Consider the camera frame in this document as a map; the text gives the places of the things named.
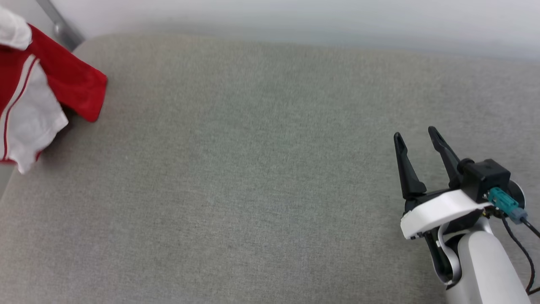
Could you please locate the grey metal wall bar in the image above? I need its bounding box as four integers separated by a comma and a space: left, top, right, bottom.
35, 0, 86, 52

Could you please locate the red white basketball jersey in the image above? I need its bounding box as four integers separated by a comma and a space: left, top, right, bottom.
0, 6, 108, 175

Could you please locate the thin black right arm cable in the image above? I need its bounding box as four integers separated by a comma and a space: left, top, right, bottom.
501, 214, 540, 296

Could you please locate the teal right camera cable connector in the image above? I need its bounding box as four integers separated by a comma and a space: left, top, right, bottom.
487, 187, 528, 225

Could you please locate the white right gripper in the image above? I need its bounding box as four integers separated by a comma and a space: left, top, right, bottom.
394, 126, 493, 241

